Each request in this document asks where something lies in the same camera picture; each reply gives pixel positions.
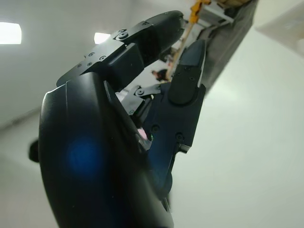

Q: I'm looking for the person in black shirt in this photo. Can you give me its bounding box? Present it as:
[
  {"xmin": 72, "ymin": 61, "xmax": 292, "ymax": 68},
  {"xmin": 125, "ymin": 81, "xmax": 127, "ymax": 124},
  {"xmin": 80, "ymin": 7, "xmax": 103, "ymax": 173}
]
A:
[{"xmin": 152, "ymin": 68, "xmax": 172, "ymax": 82}]

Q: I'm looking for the ceiling light panel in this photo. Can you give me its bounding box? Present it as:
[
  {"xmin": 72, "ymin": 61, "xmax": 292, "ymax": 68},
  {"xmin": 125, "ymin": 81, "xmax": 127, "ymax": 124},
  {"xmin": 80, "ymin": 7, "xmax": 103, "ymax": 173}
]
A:
[
  {"xmin": 94, "ymin": 32, "xmax": 112, "ymax": 45},
  {"xmin": 0, "ymin": 22, "xmax": 23, "ymax": 45}
]

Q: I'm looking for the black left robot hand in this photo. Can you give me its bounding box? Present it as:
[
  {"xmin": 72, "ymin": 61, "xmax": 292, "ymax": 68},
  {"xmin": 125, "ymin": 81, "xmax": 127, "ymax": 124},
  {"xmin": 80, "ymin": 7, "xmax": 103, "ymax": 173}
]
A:
[{"xmin": 38, "ymin": 10, "xmax": 206, "ymax": 228}]

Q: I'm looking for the yellow lifting frame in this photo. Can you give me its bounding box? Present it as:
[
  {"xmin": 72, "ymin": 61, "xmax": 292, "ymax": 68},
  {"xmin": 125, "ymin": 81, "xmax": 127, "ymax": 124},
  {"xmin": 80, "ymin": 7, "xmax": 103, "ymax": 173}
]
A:
[{"xmin": 189, "ymin": 0, "xmax": 211, "ymax": 25}]

